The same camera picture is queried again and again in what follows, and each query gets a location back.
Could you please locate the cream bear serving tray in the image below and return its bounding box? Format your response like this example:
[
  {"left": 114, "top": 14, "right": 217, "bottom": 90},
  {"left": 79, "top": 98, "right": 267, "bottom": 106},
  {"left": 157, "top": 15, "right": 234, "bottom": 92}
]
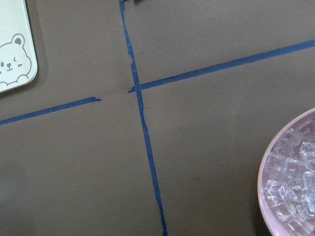
[{"left": 0, "top": 0, "right": 37, "bottom": 92}]

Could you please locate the clear ice cubes pile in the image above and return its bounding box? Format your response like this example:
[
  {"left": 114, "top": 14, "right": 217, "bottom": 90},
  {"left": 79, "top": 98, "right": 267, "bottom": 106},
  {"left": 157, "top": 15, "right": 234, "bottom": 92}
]
[{"left": 264, "top": 119, "right": 315, "bottom": 236}]

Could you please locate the pink bowl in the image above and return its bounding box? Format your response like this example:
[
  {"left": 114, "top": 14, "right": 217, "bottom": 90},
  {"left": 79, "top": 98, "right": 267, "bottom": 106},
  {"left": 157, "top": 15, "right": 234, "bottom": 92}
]
[{"left": 257, "top": 108, "right": 315, "bottom": 236}]

